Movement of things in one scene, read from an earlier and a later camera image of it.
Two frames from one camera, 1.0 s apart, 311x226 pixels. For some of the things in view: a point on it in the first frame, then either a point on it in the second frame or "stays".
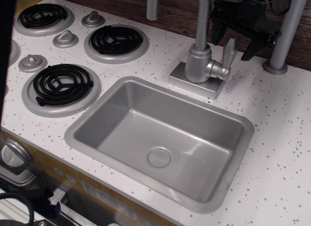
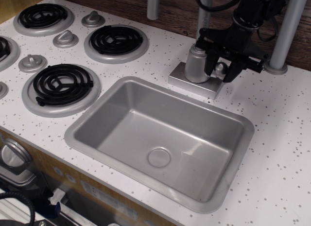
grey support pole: x=276 y=64 stays
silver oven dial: x=15 y=155 stays
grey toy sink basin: x=187 y=148 stays
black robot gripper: x=249 y=17 → x=236 y=43
